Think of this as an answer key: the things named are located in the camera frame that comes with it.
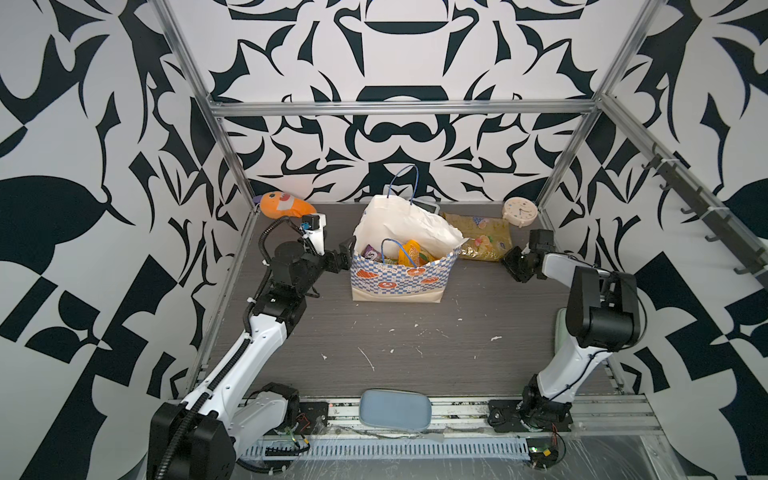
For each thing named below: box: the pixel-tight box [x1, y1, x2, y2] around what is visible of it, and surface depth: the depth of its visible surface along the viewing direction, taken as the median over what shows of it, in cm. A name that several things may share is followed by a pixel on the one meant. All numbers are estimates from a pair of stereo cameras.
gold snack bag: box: [441, 213, 512, 262], surface depth 107 cm
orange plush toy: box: [259, 191, 317, 220], surface depth 113 cm
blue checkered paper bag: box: [350, 165, 469, 303], surface depth 87 cm
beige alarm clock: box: [502, 196, 538, 228], surface depth 117 cm
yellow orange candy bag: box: [397, 240, 436, 268], surface depth 94 cm
